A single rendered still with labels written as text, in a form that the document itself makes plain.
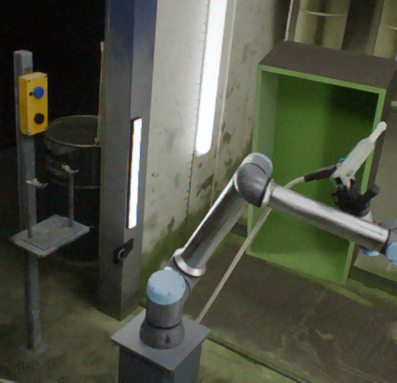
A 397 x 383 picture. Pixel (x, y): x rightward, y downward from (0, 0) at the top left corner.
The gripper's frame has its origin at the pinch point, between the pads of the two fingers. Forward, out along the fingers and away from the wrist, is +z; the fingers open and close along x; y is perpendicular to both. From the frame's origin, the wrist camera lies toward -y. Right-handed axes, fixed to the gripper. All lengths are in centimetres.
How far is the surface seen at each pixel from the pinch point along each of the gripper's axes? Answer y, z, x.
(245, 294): 139, -105, 67
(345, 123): 43, -18, 96
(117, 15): 98, 83, 36
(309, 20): 82, 28, 182
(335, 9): 65, 28, 188
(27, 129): 120, 57, -25
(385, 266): 75, -137, 133
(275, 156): 90, -26, 93
